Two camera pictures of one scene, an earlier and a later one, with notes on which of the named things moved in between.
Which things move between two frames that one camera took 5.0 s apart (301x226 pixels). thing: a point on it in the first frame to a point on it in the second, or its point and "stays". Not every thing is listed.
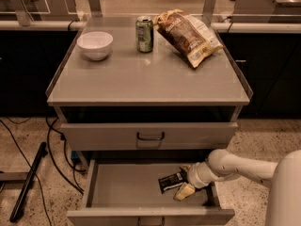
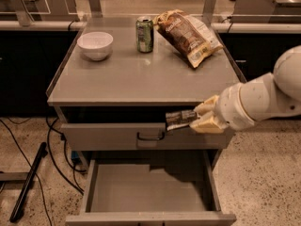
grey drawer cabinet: x=156 y=101 stays
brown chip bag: x=188 y=34 stays
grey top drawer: x=148 y=136 stays
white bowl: x=95 y=44 stays
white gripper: x=196 y=177 to x=228 y=106
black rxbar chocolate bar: x=170 y=181 to x=175 y=120
